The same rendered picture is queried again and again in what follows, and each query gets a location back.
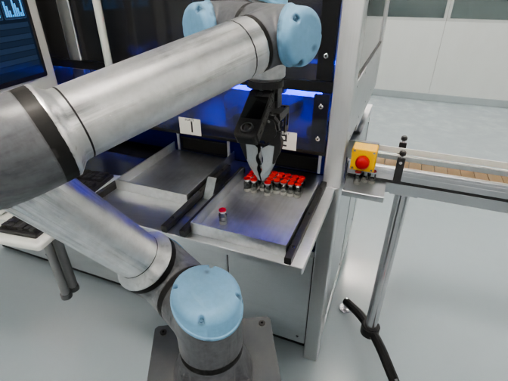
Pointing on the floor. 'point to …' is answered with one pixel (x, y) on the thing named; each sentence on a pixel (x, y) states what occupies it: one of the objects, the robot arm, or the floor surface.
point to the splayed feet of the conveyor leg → (371, 337)
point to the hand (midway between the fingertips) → (260, 176)
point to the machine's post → (336, 159)
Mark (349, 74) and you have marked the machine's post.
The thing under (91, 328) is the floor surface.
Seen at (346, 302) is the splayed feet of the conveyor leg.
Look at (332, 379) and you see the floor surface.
